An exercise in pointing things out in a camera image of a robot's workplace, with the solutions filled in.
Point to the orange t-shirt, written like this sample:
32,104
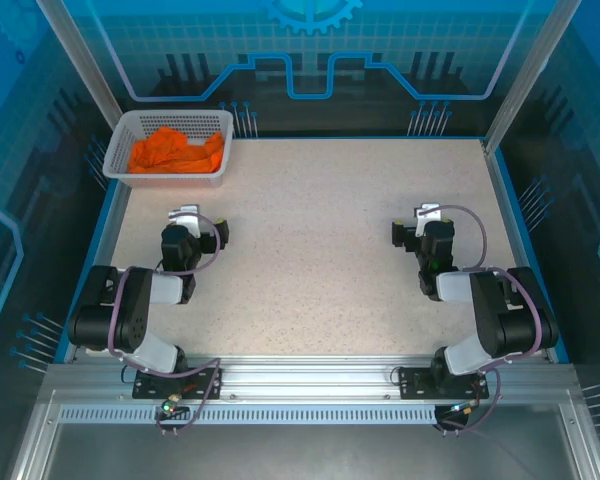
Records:
175,155

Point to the blue table edge strip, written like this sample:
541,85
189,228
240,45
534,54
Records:
102,225
507,200

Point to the white perforated plastic basket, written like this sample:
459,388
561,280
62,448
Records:
122,150

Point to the small connector with LED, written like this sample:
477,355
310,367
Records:
172,406
465,407

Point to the metal front panel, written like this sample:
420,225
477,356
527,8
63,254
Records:
300,450

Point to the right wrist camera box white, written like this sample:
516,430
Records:
426,212

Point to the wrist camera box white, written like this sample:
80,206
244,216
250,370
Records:
426,212
187,217

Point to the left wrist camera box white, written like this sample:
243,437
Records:
187,217

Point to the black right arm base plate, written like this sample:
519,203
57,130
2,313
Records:
412,385

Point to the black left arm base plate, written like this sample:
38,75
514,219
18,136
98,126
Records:
205,387

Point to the aluminium mounting rail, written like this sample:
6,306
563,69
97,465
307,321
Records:
305,375

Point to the aluminium frame post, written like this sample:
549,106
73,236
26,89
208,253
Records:
527,75
82,65

